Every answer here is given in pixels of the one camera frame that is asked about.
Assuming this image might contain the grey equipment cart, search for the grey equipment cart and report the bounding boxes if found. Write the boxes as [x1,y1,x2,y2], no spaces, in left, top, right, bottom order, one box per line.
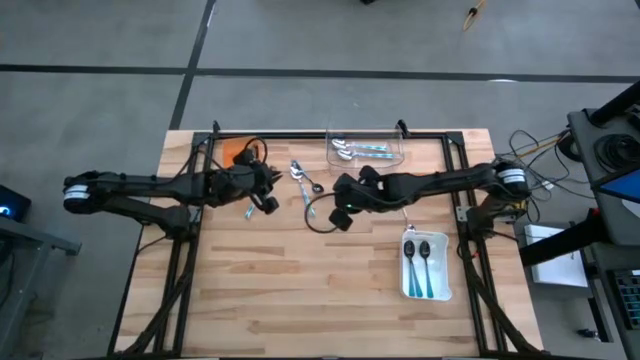
[567,79,640,246]

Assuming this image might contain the yellow and black floor tool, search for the yellow and black floor tool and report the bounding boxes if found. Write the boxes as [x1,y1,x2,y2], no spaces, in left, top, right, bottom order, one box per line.
[462,0,489,32]

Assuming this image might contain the loose floor cables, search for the loose floor cables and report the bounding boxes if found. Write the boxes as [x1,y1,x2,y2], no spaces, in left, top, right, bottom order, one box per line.
[494,128,574,194]

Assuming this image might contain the orange translucent plastic bin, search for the orange translucent plastic bin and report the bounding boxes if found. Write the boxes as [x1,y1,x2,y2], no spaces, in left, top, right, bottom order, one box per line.
[219,135,251,169]

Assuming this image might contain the white plastic tray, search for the white plastic tray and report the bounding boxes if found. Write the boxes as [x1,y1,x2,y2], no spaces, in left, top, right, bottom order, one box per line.
[399,229,454,303]

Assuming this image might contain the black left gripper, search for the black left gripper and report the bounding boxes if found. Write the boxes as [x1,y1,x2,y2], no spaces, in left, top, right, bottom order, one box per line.
[213,163,285,207]

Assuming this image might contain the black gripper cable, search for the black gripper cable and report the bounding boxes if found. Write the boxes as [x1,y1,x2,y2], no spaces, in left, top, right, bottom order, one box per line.
[303,192,346,235]
[241,136,270,167]

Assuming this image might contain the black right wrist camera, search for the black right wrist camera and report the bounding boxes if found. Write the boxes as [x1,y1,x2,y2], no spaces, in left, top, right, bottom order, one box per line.
[328,208,354,232]

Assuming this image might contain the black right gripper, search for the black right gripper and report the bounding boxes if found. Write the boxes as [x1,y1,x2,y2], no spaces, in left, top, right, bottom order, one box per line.
[332,164,402,214]

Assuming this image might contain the grey side table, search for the grey side table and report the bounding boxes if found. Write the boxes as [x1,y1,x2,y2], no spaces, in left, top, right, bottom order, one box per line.
[0,214,83,359]

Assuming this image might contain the white box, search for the white box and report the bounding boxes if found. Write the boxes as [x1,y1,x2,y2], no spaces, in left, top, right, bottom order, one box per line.
[523,223,590,289]

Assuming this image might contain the clear plastic bin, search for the clear plastic bin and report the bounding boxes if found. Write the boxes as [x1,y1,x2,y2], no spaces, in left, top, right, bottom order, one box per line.
[324,127,406,179]

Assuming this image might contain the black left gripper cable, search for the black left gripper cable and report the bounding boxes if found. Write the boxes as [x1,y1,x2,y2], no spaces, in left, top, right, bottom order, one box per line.
[241,136,270,167]

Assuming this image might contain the black coiled cable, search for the black coiled cable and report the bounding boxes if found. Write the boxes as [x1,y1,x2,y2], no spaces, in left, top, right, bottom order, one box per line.
[593,133,640,174]

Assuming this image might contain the black keypad controller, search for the black keypad controller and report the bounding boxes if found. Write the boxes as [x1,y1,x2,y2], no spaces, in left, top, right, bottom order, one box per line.
[613,268,640,331]

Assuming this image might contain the black metal table frame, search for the black metal table frame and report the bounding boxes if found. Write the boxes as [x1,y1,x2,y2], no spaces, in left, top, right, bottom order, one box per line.
[105,119,539,359]

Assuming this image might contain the silver spoon with orange handle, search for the silver spoon with orange handle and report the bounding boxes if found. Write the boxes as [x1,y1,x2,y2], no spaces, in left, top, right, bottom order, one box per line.
[399,207,417,234]

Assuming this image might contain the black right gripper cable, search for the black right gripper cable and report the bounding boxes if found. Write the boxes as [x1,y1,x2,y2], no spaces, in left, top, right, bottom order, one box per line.
[303,192,346,235]

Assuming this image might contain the blue panel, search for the blue panel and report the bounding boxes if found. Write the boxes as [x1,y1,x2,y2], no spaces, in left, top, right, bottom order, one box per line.
[598,169,640,205]

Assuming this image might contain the black device with blue light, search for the black device with blue light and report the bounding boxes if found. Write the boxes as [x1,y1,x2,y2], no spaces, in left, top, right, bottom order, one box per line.
[0,183,32,224]

